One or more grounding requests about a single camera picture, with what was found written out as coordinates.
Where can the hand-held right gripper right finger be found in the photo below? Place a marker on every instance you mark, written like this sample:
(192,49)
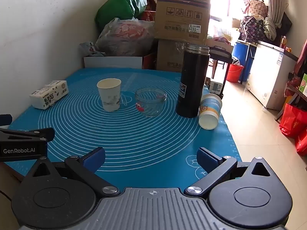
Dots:
(205,158)

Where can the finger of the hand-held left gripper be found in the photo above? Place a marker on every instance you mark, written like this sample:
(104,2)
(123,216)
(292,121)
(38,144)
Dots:
(5,120)
(36,133)

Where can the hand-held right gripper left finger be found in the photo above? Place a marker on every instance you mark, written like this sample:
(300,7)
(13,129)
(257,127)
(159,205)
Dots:
(95,159)

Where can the white paper cup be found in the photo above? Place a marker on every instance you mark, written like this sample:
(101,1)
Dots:
(110,95)

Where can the blue and yellow paper cup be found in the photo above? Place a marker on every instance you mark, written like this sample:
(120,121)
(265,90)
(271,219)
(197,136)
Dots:
(211,110)

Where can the white tissue pack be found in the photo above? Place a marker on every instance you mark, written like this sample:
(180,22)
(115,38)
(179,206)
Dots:
(49,94)

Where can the blue silicone mat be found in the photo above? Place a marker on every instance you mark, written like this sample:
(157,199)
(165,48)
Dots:
(144,139)

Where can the small white floor box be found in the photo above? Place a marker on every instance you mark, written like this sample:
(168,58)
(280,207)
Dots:
(215,86)

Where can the black thermos bottle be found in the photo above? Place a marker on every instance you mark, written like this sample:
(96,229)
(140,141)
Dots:
(191,83)

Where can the clear glass jar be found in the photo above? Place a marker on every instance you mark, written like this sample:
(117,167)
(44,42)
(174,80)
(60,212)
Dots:
(150,105)

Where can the red plastic bucket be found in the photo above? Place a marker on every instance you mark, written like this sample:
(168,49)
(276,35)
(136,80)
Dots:
(234,73)

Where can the large red shopping bag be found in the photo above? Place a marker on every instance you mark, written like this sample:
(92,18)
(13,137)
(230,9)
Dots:
(292,121)

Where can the small red shopping bag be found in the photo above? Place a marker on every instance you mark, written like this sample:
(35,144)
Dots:
(302,142)

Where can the flat white box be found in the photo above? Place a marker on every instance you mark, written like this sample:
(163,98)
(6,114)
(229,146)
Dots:
(112,62)

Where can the grey crumpled packet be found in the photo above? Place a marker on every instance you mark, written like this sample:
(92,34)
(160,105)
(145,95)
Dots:
(90,49)

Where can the dark wooden side table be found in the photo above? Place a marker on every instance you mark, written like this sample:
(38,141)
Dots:
(221,58)

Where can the white chest freezer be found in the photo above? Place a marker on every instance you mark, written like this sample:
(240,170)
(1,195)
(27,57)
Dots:
(268,76)

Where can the blue plastic barrel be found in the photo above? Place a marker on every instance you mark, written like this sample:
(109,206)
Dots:
(241,57)

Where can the small cardboard box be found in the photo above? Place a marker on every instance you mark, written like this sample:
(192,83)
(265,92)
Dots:
(169,56)

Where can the red carton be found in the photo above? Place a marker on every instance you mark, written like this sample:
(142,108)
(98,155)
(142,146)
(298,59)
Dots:
(149,61)

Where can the green box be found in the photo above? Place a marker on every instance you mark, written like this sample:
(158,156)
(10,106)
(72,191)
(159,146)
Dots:
(304,83)

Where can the clear bag with red contents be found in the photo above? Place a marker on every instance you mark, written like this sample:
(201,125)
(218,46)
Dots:
(127,37)

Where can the dark floral bag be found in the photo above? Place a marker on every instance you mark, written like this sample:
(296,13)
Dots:
(253,30)

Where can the yellow bottle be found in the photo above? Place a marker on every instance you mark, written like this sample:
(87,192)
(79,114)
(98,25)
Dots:
(283,42)

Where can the large cardboard box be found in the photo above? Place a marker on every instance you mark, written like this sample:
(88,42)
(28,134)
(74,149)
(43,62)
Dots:
(182,12)

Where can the green plastic bag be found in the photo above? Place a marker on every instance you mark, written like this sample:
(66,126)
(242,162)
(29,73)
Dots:
(118,7)

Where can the beige patterned bag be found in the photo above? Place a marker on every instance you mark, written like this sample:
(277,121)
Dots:
(257,7)

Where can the beige curtain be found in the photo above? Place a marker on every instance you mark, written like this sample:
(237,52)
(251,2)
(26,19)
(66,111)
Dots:
(277,2)

